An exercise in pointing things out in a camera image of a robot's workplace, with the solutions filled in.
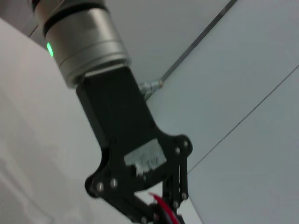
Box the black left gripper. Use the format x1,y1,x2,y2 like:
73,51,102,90
76,67,193,199

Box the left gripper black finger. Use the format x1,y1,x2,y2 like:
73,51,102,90
162,158,189,224
93,193,162,224

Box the clear document bag red zip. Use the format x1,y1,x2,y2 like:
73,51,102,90
148,192,176,224

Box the silver cable connector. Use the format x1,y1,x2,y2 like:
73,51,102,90
138,78,164,100

